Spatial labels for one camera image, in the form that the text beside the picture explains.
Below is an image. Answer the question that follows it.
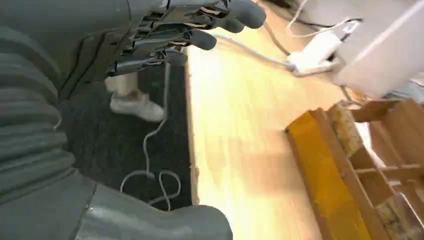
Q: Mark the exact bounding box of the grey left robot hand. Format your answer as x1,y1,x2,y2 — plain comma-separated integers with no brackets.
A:
0,0,267,240

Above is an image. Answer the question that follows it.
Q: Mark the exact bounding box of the person's leg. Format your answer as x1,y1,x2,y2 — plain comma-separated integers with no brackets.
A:
104,71,140,98

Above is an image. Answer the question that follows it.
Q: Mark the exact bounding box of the person's foot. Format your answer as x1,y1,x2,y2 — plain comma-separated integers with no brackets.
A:
109,92,166,123

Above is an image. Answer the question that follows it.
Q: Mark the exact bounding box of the white power adapter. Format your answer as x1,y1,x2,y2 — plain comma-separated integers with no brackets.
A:
286,31,344,74

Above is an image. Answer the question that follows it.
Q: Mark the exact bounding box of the patterned card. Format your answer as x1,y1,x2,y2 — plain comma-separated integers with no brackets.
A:
327,103,366,158
376,195,424,240

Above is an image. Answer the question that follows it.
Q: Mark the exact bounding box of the white box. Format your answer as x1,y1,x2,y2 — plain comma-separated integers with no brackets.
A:
297,0,424,99

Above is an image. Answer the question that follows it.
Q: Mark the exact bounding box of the thin grey floor cable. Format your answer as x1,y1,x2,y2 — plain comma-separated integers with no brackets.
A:
119,62,182,213

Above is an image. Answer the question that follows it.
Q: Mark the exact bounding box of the thick grey desk cable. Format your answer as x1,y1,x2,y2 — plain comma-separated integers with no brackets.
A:
214,34,342,79

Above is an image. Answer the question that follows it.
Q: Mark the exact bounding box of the dark desk cable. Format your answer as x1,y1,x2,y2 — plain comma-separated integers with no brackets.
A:
263,21,292,57

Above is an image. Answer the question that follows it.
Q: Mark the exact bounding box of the thin white cable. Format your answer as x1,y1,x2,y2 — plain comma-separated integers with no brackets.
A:
285,0,363,39

